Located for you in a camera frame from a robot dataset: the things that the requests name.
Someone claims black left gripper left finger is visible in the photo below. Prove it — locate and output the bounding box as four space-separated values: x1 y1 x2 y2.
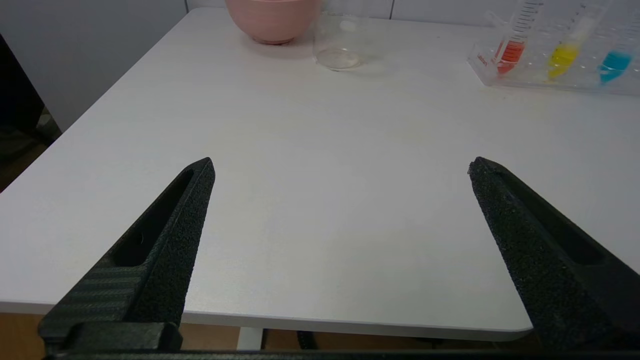
39 157 216 353

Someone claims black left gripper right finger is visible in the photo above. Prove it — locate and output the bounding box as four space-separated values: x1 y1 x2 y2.
468 156 640 352

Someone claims yellow pigment test tube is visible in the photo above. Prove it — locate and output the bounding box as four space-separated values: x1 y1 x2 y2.
547 0 611 81

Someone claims red pigment test tube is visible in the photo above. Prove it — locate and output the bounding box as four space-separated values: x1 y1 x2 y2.
492 0 543 76

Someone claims clear plastic test tube rack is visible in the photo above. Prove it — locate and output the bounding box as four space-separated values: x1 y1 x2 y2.
467 0 640 97

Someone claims blue pigment test tube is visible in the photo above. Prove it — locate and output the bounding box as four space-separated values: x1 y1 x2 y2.
598 10 640 84

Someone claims clear glass beaker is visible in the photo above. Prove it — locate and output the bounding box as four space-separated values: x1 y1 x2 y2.
313 12 373 72

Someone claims white table leg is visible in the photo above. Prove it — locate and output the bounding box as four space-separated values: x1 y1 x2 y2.
236 327 264 351

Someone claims pink bowl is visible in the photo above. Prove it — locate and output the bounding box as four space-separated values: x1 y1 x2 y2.
225 0 323 46

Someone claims dark furniture frame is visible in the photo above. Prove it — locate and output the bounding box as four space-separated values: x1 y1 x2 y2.
0 35 63 191

